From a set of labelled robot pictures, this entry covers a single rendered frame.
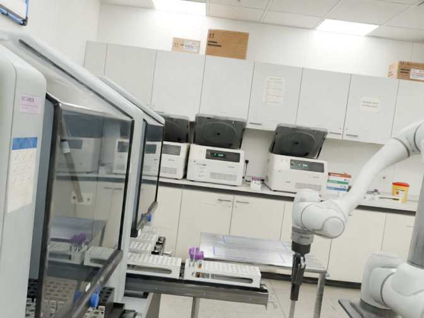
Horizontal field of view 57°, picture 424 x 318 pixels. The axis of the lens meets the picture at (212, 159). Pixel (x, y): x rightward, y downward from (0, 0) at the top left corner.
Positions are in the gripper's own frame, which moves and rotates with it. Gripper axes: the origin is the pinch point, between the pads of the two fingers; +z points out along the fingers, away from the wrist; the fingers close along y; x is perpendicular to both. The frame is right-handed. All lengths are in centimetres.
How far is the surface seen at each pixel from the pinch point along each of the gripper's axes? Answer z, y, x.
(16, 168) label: -51, 101, -66
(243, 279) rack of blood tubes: -1.0, -3.9, -20.6
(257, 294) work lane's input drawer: 0.2, 6.7, -16.1
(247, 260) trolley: -2.1, -26.5, -16.5
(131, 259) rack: -7, 3, -66
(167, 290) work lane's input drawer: 3, 7, -50
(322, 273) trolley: -0.4, -24.7, 18.8
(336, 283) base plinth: 77, -234, 107
